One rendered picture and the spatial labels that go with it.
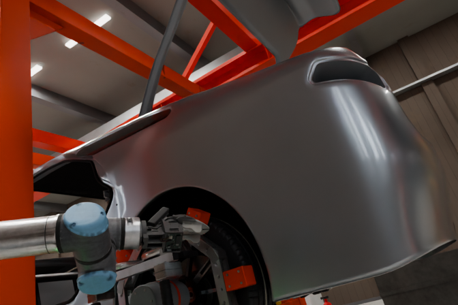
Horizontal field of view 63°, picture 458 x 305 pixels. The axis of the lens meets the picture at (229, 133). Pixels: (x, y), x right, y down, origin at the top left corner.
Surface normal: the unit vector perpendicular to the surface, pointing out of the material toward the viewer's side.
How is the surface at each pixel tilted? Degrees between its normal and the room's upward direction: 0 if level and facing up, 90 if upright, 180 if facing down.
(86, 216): 58
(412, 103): 90
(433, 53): 90
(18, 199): 90
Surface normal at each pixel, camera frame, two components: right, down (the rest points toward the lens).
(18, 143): 0.82, -0.41
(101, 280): 0.25, 0.58
